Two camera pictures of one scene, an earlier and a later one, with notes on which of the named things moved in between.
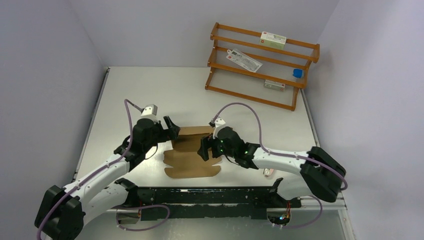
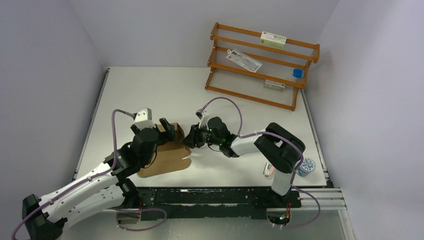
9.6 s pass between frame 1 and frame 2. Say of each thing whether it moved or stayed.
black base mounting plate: stayed
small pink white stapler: stayed
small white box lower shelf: stayed
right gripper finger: moved
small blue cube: stayed
